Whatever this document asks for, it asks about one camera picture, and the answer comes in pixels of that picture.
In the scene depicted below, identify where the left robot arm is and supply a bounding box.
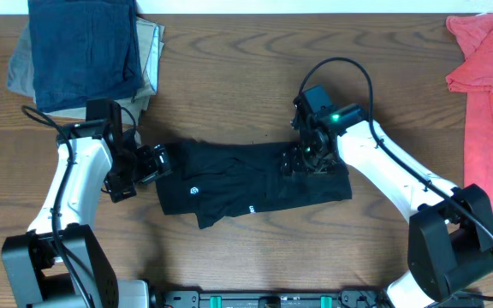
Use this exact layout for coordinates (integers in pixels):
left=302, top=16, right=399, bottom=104
left=2, top=120, right=170, bottom=307

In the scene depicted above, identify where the folded navy blue garment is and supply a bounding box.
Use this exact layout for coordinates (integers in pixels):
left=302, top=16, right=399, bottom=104
left=28, top=0, right=143, bottom=113

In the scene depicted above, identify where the black t-shirt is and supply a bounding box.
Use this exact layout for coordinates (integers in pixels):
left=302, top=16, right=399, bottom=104
left=156, top=141, right=352, bottom=228

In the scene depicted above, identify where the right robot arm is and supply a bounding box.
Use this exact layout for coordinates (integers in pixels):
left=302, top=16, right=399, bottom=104
left=282, top=99, right=493, bottom=307

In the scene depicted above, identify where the folded khaki garment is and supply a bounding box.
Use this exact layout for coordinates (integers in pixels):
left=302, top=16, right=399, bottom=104
left=7, top=17, right=165, bottom=123

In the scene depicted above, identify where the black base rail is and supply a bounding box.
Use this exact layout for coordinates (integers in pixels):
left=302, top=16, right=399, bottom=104
left=148, top=289, right=394, bottom=308

